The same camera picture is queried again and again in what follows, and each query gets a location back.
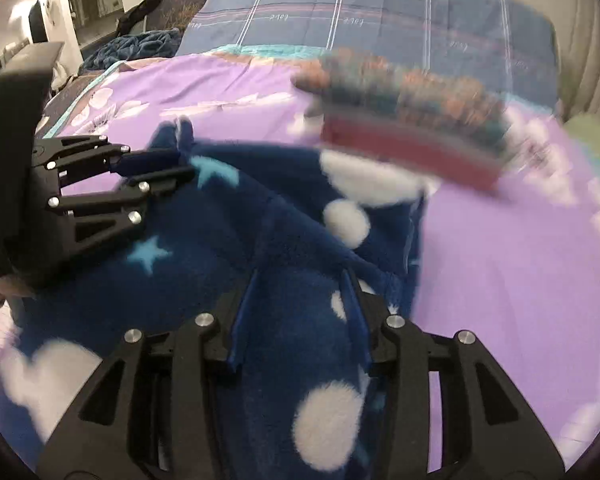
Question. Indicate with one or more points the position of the folded pink-red garment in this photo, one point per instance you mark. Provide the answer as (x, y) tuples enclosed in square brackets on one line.
[(410, 147)]

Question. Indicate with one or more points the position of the navy fleece starry garment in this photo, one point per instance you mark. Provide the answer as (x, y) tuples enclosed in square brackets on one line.
[(230, 240)]

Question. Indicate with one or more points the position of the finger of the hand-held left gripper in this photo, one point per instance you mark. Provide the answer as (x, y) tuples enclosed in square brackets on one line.
[(170, 179), (80, 152)]

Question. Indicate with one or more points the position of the black bag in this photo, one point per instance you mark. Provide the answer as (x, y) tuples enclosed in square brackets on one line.
[(145, 7)]

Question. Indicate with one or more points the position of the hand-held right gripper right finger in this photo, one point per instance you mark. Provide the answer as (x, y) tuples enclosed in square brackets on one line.
[(357, 320)]

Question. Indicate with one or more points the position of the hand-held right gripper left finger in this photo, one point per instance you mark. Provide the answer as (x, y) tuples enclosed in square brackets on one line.
[(240, 320)]

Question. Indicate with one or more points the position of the green cushion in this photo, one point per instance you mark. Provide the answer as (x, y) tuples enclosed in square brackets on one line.
[(597, 140)]

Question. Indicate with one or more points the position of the turquoise patterned bedcover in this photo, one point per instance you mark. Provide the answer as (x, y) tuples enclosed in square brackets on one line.
[(270, 51)]

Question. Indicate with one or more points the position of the dark floral pillow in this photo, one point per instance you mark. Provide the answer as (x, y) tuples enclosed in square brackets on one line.
[(185, 5)]

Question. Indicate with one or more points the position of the black wall screen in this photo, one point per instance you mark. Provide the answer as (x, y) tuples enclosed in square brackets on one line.
[(38, 22)]

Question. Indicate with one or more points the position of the teal fleece blanket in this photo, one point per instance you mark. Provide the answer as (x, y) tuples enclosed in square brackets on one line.
[(130, 47)]

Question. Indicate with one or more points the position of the purple floral bedsheet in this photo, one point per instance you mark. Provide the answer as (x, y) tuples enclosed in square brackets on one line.
[(505, 285)]

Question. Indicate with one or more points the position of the folded floral garment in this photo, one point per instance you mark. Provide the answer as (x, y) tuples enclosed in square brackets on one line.
[(405, 90)]

